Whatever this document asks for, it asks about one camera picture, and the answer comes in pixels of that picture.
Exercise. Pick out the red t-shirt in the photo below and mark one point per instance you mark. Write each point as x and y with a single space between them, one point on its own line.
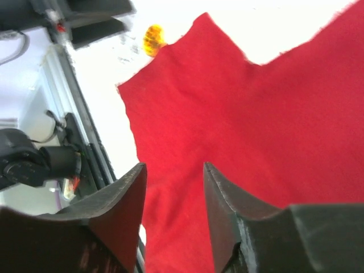
290 131

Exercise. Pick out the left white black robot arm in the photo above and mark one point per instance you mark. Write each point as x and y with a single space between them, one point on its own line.
84 22

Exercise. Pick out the round gold brooch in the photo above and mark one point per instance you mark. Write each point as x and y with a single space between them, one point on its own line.
153 40

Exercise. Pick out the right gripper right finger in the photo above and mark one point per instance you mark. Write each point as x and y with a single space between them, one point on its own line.
250 235

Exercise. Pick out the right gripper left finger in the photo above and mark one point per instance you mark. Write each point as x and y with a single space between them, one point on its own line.
60 242

